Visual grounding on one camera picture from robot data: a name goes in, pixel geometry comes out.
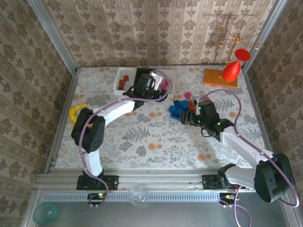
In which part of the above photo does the small circuit board with LED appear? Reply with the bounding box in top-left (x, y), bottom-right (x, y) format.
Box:
top-left (87, 192), bottom-right (107, 209)
top-left (219, 192), bottom-right (237, 209)

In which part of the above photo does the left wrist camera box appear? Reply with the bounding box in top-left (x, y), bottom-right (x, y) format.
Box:
top-left (148, 70), bottom-right (166, 91)

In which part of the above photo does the teal translucent cup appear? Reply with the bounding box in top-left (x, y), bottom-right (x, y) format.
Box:
top-left (32, 202), bottom-right (61, 225)

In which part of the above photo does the aluminium frame rail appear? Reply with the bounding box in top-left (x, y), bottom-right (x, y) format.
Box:
top-left (243, 70), bottom-right (279, 172)
top-left (45, 70), bottom-right (79, 173)
top-left (35, 168), bottom-right (289, 191)

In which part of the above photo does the red plastic goblet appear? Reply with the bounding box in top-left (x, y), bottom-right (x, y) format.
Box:
top-left (222, 48), bottom-right (251, 83)

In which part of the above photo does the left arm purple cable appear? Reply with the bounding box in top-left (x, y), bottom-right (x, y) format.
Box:
top-left (79, 70), bottom-right (171, 206)

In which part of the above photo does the yellow toy banana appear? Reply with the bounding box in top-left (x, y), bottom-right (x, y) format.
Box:
top-left (69, 103), bottom-right (88, 125)

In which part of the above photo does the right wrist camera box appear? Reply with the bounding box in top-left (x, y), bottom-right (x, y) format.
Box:
top-left (197, 100), bottom-right (217, 118)

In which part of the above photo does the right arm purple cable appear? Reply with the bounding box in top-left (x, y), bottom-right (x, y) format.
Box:
top-left (205, 89), bottom-right (300, 227)

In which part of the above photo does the clear glass ball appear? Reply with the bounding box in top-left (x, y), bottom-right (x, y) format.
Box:
top-left (129, 185), bottom-right (149, 206)

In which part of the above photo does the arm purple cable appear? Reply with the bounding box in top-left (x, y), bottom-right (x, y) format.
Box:
top-left (205, 89), bottom-right (300, 227)
top-left (79, 70), bottom-right (171, 206)

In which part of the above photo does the aluminium frame post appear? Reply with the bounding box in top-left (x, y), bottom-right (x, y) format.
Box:
top-left (27, 0), bottom-right (78, 74)
top-left (241, 0), bottom-right (288, 73)

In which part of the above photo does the floral patterned tablecloth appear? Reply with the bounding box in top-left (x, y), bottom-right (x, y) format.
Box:
top-left (55, 66), bottom-right (273, 169)

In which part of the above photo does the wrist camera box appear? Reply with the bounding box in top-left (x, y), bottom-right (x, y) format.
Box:
top-left (197, 100), bottom-right (217, 118)
top-left (148, 70), bottom-right (166, 91)

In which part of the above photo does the gold wire stand wooden base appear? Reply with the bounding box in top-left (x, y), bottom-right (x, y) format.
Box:
top-left (203, 18), bottom-right (265, 89)

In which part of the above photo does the slotted grey cable duct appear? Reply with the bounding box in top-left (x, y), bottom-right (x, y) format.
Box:
top-left (41, 192), bottom-right (221, 203)

